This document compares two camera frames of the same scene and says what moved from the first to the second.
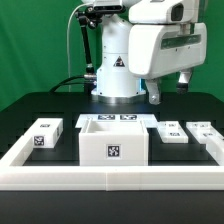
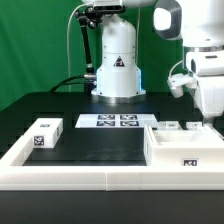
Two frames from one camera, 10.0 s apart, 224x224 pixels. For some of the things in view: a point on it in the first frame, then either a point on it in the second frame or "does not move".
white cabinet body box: [113, 142] → [182, 147]
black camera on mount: [111, 8] does not move
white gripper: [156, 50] → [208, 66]
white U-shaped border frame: [15, 176] does not move
